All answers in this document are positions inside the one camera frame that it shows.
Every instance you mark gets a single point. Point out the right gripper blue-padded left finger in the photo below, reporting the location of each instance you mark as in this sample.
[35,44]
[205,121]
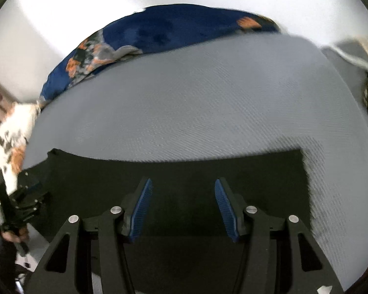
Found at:
[135,206]

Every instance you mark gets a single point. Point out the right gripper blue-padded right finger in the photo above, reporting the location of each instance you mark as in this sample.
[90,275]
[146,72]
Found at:
[231,207]

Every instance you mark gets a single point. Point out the black pants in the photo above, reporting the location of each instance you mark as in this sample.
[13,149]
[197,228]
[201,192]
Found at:
[183,246]

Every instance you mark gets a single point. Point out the person left hand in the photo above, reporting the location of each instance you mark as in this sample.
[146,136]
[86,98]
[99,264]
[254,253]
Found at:
[16,237]

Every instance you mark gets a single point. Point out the white floral pillow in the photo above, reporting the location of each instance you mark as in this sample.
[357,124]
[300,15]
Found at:
[15,133]

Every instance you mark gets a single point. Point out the grey mesh mattress cover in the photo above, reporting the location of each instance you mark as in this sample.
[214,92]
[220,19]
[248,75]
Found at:
[232,96]

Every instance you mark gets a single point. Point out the navy floral blanket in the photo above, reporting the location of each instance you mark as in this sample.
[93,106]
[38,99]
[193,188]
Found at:
[155,29]

